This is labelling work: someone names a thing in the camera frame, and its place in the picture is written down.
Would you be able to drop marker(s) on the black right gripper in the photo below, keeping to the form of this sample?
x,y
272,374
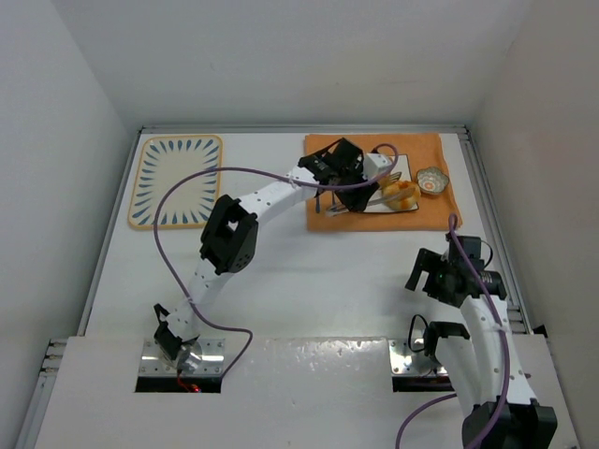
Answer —
x,y
425,274

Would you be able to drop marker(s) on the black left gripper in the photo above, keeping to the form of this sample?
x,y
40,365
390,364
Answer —
x,y
353,193

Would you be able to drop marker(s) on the orange croissant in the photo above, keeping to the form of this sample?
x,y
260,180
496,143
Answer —
x,y
391,185

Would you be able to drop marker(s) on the round golden bread roll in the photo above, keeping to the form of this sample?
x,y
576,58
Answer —
x,y
405,199

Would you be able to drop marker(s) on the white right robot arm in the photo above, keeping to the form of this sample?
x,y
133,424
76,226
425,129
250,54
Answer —
x,y
500,408

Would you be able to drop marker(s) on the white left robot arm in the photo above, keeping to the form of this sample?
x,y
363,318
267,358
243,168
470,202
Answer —
x,y
228,239

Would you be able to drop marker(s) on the white square plate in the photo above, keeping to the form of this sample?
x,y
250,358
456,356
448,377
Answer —
x,y
403,166

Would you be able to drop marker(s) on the small flower-shaped bowl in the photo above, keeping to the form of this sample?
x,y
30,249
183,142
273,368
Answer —
x,y
432,181

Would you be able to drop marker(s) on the orange cloth placemat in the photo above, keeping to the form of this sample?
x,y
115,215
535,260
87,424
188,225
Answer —
x,y
422,150

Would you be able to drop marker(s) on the blue patterned yellow-rimmed tray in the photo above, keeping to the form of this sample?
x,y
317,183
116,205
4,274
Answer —
x,y
176,184

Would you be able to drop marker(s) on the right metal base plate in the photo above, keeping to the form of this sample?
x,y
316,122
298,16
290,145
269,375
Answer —
x,y
407,359

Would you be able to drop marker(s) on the metal base plate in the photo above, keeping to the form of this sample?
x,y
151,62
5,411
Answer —
x,y
407,359
196,359

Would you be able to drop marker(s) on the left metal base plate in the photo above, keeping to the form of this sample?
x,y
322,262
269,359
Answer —
x,y
196,359

